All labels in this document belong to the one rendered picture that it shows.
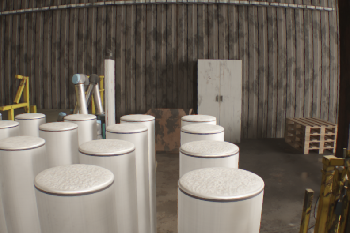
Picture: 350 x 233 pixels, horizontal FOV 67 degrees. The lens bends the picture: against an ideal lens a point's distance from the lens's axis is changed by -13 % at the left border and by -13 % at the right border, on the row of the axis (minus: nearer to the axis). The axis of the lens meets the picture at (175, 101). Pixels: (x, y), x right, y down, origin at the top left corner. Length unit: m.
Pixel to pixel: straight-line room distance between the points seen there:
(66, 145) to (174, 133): 4.50
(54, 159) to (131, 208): 0.45
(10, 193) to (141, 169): 0.49
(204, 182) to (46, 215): 0.30
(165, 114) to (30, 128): 5.74
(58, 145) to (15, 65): 7.39
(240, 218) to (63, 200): 0.31
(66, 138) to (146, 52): 6.19
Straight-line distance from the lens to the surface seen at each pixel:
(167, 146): 5.73
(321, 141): 6.31
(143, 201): 1.19
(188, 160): 0.79
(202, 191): 0.51
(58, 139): 1.18
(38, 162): 0.93
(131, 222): 0.89
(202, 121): 1.34
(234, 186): 0.53
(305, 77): 7.84
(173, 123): 5.51
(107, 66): 3.73
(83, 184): 0.55
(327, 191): 2.23
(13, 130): 1.33
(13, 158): 0.91
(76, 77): 3.57
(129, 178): 0.83
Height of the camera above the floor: 1.53
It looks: 5 degrees down
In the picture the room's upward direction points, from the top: straight up
